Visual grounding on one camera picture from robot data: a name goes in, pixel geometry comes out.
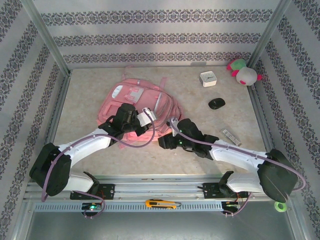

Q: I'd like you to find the white square alarm clock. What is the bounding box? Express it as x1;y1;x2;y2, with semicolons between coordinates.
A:
199;71;218;88

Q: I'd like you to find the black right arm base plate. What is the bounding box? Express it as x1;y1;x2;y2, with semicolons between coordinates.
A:
197;182;250;200

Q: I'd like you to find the aluminium frame post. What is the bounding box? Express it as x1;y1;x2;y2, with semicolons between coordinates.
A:
247;0;292;68
21;0;72;76

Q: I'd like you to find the green tape roll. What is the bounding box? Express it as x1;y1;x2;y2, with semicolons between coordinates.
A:
274;200;288;213

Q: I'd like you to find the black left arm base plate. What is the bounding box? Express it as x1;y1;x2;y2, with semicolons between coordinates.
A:
69;183;116;201

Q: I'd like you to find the grey pink green plush toy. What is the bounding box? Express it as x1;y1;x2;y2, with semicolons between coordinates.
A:
226;57;263;87

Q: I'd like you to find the black computer mouse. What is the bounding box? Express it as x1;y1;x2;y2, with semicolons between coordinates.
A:
208;97;226;110

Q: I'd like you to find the grey slotted cable duct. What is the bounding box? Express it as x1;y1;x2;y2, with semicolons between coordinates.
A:
33;201;241;213

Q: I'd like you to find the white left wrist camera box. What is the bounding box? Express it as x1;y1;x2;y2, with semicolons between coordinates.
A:
136;107;157;127

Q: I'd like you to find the pink school backpack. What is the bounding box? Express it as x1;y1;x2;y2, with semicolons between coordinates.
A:
96;66;185;151

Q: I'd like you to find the aluminium mounting rail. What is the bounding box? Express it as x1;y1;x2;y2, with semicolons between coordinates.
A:
23;174;296;201

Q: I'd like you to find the aluminium side rail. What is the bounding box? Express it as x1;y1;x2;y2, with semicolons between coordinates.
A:
34;72;72;181
246;84;285;180

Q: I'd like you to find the yellow utility knife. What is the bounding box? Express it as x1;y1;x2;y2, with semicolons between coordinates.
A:
145;199;183;210

